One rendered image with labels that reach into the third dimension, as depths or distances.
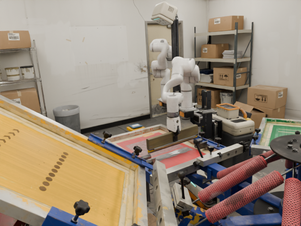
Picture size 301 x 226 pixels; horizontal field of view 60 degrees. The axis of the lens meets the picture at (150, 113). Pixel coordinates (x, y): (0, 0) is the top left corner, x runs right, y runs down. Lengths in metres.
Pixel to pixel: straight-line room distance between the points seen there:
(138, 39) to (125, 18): 0.50
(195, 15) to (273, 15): 1.84
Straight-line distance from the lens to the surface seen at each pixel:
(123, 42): 5.56
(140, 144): 2.04
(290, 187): 0.99
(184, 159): 1.77
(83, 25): 5.26
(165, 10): 2.31
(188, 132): 1.81
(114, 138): 2.15
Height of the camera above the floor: 1.72
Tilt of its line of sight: 15 degrees down
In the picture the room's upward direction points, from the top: 3 degrees counter-clockwise
